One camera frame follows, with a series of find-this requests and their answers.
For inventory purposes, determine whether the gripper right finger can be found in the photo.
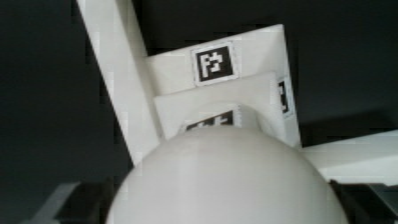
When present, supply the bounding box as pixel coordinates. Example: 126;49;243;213
329;180;398;224

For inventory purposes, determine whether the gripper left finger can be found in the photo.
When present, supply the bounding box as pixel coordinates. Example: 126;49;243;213
20;179;116;224

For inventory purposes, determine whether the white U-shaped fence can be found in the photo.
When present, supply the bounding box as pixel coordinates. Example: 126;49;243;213
76;0;398;185

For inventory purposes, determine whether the white lamp bulb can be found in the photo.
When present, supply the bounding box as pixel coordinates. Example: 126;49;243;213
105;103;352;224

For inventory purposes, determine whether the white lamp base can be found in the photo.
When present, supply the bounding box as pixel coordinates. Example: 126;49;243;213
147;25;300;147

